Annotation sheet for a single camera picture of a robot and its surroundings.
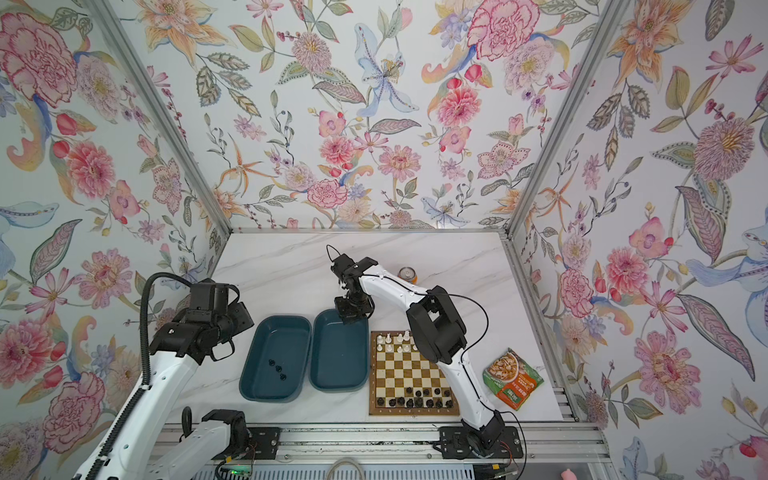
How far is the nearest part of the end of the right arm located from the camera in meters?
0.72

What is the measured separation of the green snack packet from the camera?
2.69 feet

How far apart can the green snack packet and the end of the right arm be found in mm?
411
